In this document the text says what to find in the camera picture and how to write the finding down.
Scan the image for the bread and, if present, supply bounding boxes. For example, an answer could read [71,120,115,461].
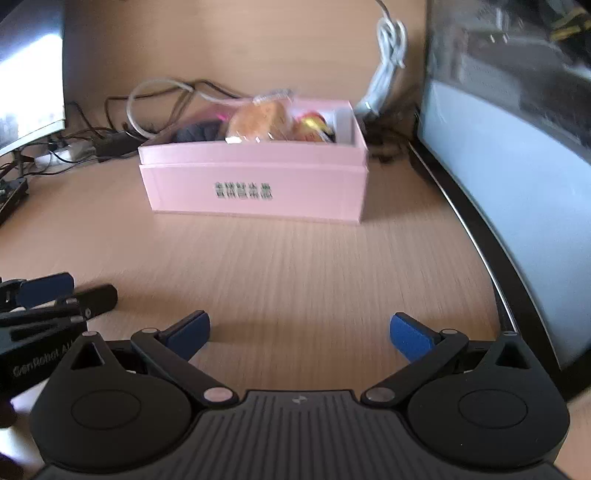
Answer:
[225,90,297,144]

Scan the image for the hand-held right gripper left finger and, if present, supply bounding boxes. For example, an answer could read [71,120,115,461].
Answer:
[69,310,234,408]

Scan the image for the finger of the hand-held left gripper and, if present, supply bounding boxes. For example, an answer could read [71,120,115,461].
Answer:
[0,272,75,311]
[0,284,119,334]

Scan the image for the black plush toy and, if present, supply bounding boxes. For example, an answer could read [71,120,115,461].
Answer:
[173,120,223,143]

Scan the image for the glass panel computer case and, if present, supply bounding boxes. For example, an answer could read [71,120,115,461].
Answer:
[409,0,591,403]

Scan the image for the bundled white cable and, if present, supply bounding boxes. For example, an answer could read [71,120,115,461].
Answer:
[357,0,410,117]

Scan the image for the pink cardboard box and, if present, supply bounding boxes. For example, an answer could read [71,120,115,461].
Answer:
[139,99,369,225]

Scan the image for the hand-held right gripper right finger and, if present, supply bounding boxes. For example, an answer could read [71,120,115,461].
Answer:
[361,312,533,408]

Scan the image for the tangled black cables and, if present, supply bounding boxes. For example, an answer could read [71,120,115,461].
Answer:
[65,80,243,163]

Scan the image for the white power strip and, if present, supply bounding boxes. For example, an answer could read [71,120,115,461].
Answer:
[33,141,95,168]

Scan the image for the computer monitor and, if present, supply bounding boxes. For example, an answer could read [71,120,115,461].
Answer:
[0,0,68,158]

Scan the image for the black cables with plugs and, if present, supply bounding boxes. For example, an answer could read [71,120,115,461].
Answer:
[364,110,422,165]

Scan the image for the black electronic device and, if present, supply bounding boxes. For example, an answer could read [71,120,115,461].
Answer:
[0,176,30,227]

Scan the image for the pink gold cupcake toy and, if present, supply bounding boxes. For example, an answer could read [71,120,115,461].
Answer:
[295,111,336,142]

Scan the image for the grey looped cable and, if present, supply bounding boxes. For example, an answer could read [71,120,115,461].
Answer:
[126,79,242,139]

